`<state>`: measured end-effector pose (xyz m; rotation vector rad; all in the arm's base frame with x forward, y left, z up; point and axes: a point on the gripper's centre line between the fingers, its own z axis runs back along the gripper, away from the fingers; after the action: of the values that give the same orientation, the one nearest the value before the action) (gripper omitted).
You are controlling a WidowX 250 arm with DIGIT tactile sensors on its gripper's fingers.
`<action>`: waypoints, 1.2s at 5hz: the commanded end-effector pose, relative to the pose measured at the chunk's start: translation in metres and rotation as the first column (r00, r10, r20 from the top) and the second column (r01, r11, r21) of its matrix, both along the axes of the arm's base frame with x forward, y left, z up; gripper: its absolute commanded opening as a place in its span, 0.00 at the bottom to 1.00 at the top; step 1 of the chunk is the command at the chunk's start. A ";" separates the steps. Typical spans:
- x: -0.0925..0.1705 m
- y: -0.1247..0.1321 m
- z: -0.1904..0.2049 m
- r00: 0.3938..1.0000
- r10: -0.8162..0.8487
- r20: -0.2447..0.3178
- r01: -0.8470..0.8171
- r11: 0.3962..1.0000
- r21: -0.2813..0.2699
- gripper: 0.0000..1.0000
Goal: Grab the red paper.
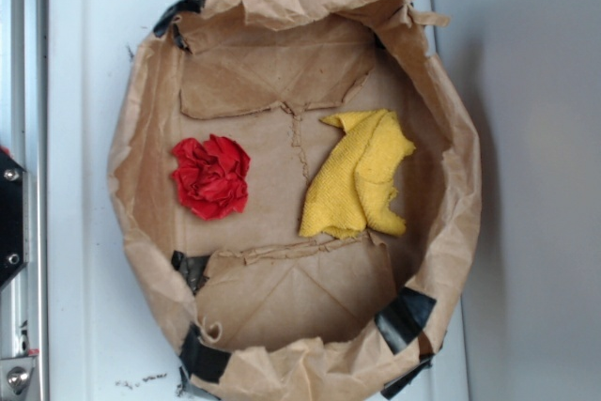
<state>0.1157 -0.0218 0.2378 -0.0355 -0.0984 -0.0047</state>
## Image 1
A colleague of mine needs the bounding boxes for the red paper ball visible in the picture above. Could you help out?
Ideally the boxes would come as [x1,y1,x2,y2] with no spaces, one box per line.
[172,134,251,221]

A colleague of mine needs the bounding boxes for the yellow knitted cloth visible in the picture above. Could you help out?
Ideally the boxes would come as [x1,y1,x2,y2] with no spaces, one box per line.
[300,109,415,239]

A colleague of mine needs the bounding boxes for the aluminium frame rail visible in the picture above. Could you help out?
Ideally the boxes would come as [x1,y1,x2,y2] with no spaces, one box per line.
[1,0,49,400]

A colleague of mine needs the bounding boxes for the black mounting bracket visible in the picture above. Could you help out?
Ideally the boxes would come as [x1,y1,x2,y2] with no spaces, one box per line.
[0,147,29,290]

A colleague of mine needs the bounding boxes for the brown paper bag tray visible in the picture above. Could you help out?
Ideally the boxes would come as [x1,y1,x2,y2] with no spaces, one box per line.
[108,0,482,400]

